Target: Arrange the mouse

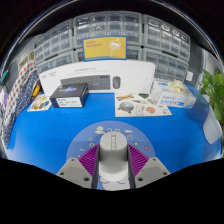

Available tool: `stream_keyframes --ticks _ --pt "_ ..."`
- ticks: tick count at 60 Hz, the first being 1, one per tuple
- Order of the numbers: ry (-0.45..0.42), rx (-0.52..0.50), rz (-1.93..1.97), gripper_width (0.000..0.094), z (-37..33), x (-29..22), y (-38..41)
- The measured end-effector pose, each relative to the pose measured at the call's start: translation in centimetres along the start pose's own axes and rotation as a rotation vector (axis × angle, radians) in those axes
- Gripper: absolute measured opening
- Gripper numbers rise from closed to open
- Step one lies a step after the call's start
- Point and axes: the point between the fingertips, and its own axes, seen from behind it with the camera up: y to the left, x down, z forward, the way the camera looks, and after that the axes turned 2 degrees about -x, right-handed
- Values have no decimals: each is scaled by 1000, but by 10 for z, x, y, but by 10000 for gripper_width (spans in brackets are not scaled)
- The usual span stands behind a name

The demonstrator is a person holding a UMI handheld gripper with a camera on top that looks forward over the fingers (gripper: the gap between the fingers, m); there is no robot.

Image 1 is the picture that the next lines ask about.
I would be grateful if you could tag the colourful food sticker sheet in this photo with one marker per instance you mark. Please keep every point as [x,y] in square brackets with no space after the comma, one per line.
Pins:
[40,103]

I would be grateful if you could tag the white woven basket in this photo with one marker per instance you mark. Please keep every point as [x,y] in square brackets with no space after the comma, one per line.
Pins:
[26,63]

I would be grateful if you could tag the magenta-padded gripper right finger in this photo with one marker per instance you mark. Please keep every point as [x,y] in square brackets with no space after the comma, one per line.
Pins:
[151,170]

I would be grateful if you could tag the potted green plant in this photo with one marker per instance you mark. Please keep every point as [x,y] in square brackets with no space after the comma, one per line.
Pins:
[213,86]

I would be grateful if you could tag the yellow and blue box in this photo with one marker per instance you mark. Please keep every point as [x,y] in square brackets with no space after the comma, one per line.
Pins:
[105,48]

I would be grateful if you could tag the white computer mouse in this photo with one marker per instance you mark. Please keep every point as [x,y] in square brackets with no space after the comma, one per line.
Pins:
[113,153]

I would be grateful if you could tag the long white keyboard box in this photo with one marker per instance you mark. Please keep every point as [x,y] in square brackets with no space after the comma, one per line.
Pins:
[136,73]

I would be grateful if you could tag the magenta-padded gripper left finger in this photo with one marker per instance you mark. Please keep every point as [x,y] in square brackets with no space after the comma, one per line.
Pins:
[73,171]

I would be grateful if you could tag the teal plastic holder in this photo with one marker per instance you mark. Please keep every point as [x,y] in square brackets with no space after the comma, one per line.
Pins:
[4,76]

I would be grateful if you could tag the yellow plastic tool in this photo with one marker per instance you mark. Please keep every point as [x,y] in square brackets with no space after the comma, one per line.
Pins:
[36,90]

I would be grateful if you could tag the small black box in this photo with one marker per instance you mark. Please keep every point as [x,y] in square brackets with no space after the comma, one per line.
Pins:
[68,93]

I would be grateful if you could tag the white blue tissue box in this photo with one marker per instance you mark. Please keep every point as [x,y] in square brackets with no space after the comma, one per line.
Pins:
[173,96]

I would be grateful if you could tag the cartoon sticker sheet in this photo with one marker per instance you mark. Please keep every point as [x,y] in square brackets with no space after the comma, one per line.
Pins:
[140,105]

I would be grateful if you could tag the red blue checked cloth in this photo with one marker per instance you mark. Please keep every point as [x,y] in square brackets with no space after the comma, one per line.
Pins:
[20,88]

